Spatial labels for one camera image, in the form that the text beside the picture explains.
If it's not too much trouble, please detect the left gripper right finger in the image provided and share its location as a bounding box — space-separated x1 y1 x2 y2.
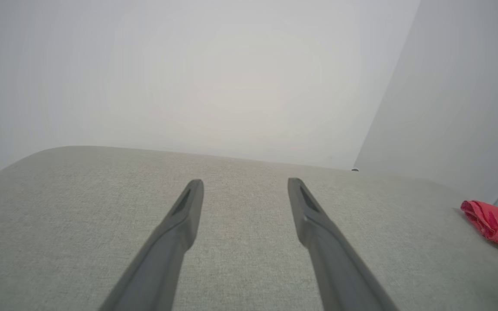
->
287 178 399 311

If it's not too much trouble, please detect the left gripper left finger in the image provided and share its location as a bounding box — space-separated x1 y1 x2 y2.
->
98 179 205 311

